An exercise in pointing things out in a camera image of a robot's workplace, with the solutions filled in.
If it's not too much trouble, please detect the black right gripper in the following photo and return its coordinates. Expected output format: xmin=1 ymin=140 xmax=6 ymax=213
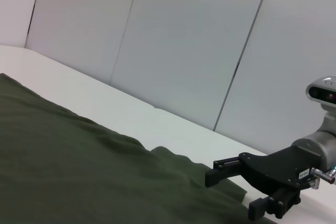
xmin=205 ymin=145 xmax=317 ymax=221

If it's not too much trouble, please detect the dark green shirt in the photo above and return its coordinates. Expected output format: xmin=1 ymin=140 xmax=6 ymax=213
xmin=0 ymin=73 xmax=279 ymax=224

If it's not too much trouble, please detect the right gripper cable connector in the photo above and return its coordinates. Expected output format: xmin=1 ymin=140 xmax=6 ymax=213
xmin=311 ymin=166 xmax=336 ymax=189

